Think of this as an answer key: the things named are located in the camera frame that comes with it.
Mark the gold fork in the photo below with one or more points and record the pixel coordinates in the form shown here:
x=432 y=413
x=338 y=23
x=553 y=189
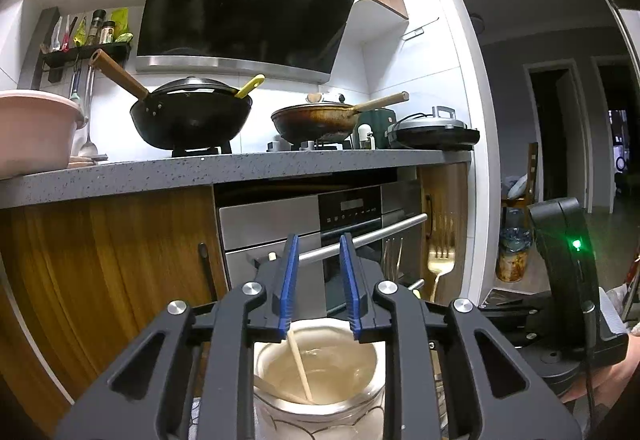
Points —
x=441 y=265

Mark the electric griddle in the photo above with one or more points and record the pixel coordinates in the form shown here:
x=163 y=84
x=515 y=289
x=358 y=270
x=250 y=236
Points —
x=435 y=132

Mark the cream ceramic utensil holder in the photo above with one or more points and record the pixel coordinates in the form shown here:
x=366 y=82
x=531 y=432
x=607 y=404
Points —
x=320 y=415

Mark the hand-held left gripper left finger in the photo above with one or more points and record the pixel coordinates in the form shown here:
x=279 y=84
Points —
x=287 y=285

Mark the person's right hand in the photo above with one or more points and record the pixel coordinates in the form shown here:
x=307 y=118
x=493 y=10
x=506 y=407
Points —
x=615 y=380

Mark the grey stone countertop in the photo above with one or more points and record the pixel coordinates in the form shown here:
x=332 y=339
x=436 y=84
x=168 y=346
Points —
x=200 y=170

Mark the pink plastic basin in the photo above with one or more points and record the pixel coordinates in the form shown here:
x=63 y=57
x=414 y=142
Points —
x=35 y=135

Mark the dark spice bottle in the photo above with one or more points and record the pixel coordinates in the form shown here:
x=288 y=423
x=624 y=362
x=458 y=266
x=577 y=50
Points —
x=96 y=27

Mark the black wok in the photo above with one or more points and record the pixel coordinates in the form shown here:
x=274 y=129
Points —
x=190 y=117

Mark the wooden chopstick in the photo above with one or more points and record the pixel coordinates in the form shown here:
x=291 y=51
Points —
x=280 y=392
x=302 y=370

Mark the brown frying pan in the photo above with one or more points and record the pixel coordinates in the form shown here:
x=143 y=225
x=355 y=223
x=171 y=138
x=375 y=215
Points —
x=315 y=120

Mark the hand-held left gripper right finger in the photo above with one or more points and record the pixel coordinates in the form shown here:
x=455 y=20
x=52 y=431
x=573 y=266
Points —
x=351 y=290

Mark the narrow wooden cabinet door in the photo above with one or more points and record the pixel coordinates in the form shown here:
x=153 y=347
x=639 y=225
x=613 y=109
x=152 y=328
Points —
x=450 y=190

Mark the wooden chair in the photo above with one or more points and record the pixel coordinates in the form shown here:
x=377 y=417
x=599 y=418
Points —
x=530 y=180

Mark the stainless built-in oven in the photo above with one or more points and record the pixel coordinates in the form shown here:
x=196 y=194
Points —
x=270 y=225

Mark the green seasoning packet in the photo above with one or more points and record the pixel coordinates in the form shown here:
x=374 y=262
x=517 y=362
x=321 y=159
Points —
x=120 y=22

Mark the green kettle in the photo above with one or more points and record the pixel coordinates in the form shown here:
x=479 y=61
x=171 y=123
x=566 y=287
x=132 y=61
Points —
x=377 y=127

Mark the black spice rack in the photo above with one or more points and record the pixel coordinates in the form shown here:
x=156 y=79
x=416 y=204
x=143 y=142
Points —
x=85 y=52

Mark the wide wooden cabinet door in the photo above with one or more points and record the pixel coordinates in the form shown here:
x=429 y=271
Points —
x=110 y=270

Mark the gas stove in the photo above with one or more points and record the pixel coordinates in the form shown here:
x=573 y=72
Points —
x=200 y=151

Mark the hanging metal ladle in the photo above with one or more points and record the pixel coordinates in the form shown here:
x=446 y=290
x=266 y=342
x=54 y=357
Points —
x=87 y=140

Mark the yellow spatula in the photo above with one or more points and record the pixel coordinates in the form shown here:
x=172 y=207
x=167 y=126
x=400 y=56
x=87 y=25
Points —
x=250 y=86

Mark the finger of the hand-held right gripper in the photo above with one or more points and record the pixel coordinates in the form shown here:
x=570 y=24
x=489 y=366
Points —
x=515 y=311
x=532 y=339

